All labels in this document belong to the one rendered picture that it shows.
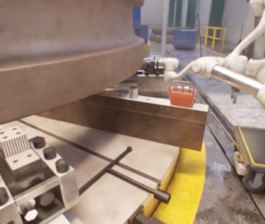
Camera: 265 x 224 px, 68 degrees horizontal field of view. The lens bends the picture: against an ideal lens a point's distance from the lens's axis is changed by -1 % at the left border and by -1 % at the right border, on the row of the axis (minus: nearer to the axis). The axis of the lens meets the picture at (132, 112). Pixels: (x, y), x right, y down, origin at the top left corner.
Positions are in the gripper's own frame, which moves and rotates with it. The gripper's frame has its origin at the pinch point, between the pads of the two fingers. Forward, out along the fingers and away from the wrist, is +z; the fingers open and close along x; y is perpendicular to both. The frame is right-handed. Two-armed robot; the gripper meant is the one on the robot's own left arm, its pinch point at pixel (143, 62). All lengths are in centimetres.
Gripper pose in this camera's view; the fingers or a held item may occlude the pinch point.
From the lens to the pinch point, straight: 229.0
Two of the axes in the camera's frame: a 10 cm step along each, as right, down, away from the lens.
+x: -1.8, 4.0, -9.0
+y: 0.0, -9.1, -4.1
